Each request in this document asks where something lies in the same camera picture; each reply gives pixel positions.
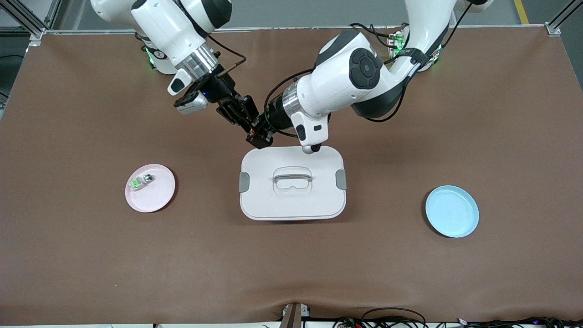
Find white table edge rail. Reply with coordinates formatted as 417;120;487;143
46;25;547;35

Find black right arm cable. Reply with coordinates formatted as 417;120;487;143
207;36;247;77

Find light blue round plate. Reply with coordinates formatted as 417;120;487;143
425;185;480;238

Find yellow floor tape stripe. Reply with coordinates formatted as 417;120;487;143
514;0;531;25

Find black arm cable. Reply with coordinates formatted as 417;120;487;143
207;36;247;77
263;0;474;138

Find aluminium frame post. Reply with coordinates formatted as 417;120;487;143
547;0;583;36
0;0;62;48

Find black left base cable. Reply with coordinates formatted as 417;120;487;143
348;22;401;50

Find brown table cover sheet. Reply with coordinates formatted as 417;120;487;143
0;26;583;325

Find looped black cable bundle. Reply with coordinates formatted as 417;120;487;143
332;307;429;328

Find pink round plate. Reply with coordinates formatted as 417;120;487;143
125;164;176;213

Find green and white switch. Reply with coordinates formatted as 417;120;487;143
130;174;155;191

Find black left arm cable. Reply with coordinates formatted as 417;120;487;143
263;0;474;138

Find flat black cable bundle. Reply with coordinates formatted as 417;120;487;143
455;317;583;328

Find white lidded storage box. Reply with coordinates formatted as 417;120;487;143
239;146;348;221

